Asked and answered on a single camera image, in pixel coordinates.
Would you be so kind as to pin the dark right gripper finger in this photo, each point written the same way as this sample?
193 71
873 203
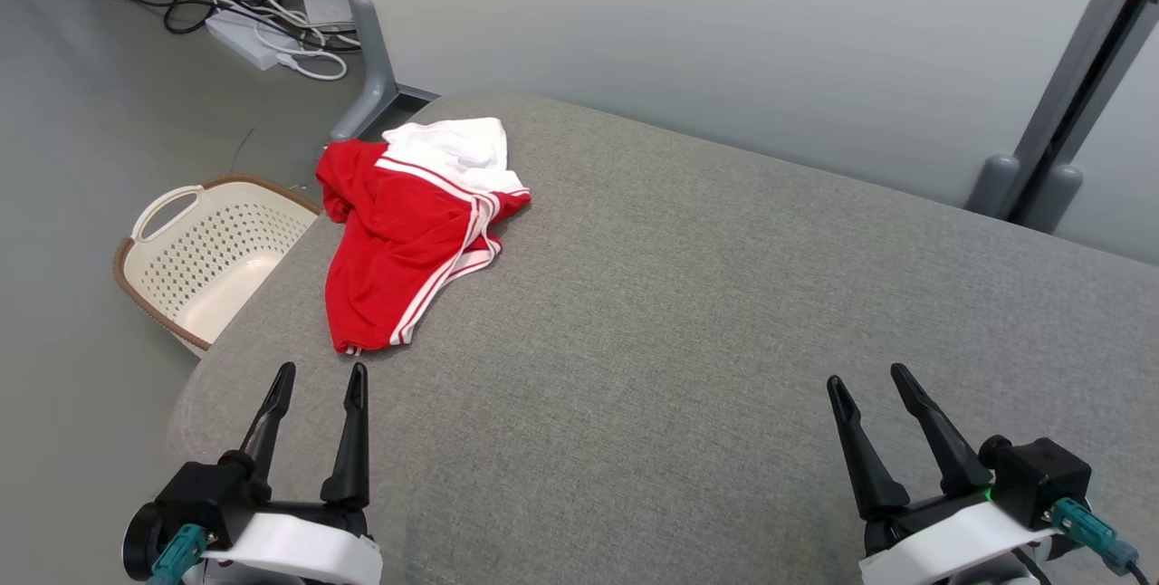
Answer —
869 467
951 454

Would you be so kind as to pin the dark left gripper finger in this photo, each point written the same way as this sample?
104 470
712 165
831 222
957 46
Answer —
351 458
270 426

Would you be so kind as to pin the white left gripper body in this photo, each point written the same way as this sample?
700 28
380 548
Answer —
299 549

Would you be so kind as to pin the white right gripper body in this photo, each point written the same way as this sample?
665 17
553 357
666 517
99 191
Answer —
942 544

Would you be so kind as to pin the red basketball jersey white sleeves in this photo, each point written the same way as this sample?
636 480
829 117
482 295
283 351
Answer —
389 250

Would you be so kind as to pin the cream plastic laundry basket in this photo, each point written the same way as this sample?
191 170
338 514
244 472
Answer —
208 268

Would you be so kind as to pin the white power strip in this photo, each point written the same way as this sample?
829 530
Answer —
240 34

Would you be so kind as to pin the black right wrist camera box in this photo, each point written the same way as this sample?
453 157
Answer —
1041 481

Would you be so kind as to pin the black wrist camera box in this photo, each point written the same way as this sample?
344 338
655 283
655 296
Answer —
204 494
1041 481

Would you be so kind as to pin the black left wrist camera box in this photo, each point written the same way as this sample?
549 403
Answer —
204 494

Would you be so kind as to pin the grey partition post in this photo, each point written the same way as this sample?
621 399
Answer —
371 60
1077 78

